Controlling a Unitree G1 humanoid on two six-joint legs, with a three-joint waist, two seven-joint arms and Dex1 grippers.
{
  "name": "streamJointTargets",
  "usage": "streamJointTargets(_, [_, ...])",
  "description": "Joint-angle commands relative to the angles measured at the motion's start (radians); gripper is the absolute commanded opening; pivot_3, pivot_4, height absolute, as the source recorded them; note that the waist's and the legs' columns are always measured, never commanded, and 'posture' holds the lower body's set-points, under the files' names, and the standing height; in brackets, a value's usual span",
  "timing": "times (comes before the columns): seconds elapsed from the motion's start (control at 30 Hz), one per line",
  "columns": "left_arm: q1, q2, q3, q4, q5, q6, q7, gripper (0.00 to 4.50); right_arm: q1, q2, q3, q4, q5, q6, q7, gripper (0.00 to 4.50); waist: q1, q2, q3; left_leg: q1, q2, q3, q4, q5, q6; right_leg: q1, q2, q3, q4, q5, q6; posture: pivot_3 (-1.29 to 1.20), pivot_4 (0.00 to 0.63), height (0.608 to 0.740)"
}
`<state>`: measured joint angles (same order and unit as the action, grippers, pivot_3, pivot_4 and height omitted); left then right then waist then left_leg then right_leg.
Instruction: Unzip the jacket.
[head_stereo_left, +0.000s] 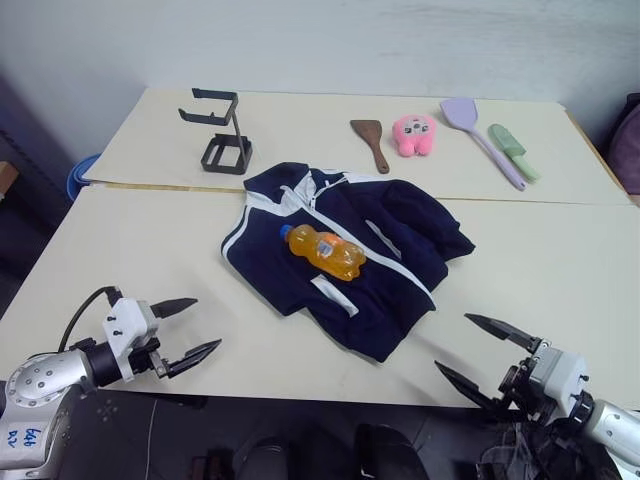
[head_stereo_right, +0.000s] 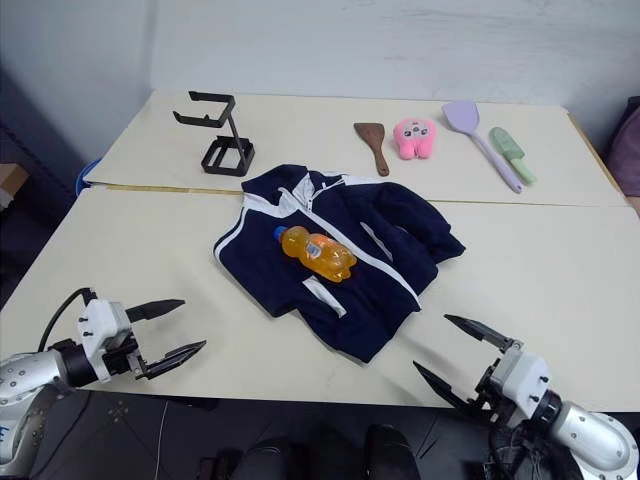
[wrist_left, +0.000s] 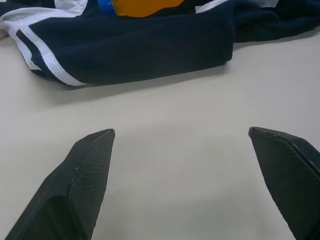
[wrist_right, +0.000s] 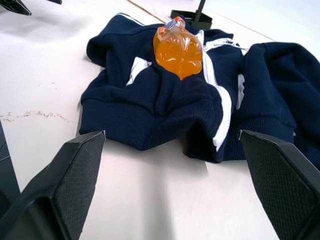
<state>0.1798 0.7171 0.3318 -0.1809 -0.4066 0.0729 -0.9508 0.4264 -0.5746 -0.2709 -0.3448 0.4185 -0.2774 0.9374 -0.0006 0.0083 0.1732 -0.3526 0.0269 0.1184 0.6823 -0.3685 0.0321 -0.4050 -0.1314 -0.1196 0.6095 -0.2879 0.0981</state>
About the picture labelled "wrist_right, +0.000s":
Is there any black angular stand foot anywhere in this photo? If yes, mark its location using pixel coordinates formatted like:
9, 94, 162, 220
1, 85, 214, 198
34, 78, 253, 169
0, 0, 63, 17

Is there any orange drink plastic bottle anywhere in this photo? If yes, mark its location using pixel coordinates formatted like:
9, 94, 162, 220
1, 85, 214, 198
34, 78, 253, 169
153, 16, 203, 81

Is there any navy blue zip jacket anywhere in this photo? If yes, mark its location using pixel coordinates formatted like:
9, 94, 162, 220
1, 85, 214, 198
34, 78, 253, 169
79, 12, 320, 164

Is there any black stand base with pole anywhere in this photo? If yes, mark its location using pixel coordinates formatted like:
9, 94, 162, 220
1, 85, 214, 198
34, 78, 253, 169
170, 0, 213, 30

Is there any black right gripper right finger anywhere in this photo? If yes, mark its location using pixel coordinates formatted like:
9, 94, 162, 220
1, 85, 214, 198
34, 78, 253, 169
237, 129, 320, 240

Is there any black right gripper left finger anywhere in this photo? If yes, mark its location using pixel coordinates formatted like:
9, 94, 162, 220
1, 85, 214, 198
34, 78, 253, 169
0, 129, 108, 240

